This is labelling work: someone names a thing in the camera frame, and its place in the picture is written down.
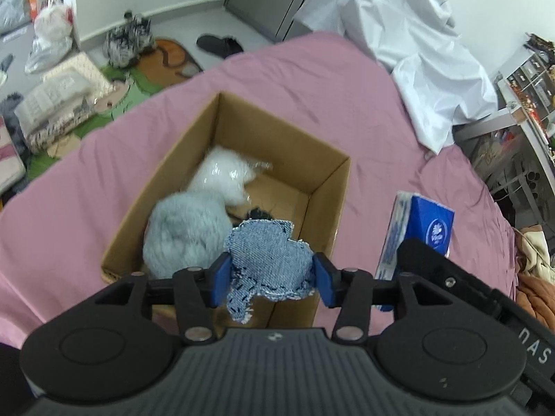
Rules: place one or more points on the pink cloth item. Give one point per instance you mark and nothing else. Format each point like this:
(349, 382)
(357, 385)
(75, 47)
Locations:
(9, 160)

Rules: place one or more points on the black and white shoes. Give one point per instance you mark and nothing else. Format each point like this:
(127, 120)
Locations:
(128, 39)

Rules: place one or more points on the black slipper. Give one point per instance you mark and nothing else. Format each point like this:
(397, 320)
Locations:
(219, 45)

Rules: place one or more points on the green and orange floor mat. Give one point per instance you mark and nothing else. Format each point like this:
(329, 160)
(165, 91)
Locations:
(169, 58)

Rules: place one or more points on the brown cardboard box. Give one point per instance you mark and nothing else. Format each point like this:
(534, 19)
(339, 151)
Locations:
(277, 130)

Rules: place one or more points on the blue denim cushion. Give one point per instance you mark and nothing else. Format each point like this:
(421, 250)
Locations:
(264, 255)

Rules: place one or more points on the blue tissue pack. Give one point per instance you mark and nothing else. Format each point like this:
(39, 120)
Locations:
(433, 225)

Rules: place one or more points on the white and red plastic bag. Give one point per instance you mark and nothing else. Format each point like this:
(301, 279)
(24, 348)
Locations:
(53, 21)

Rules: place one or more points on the white shelf with clutter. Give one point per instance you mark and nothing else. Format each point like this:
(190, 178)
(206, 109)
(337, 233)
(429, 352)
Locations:
(524, 130)

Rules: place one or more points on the packaged bedding bag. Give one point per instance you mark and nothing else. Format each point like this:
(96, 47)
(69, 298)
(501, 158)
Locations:
(60, 95)

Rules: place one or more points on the cream cloth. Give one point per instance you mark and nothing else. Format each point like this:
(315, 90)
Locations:
(537, 251)

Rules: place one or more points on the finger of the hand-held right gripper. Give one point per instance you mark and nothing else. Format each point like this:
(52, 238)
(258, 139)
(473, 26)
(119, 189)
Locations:
(418, 255)

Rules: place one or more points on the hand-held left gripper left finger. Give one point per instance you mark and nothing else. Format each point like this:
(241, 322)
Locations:
(219, 279)

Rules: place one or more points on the clear plastic bag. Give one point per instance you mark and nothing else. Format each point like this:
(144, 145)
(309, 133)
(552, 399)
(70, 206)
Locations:
(47, 54)

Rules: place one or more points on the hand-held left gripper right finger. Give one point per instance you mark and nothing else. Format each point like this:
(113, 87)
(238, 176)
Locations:
(326, 281)

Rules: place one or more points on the orange carton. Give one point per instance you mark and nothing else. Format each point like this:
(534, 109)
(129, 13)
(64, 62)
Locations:
(38, 2)

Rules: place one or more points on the orange cloth pile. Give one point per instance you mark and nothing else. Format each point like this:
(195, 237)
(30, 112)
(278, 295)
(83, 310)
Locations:
(535, 299)

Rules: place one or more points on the grey plush toy pink patch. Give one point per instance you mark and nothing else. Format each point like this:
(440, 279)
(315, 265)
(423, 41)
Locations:
(186, 234)

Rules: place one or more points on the clear bag of white stuffing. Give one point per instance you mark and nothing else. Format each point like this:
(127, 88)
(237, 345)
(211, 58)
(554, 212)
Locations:
(221, 177)

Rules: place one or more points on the white plastic cover sheet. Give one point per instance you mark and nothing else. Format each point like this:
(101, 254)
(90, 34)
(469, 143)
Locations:
(403, 30)

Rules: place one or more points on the grey plastic bag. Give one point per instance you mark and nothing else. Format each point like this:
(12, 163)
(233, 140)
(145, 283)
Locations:
(13, 8)

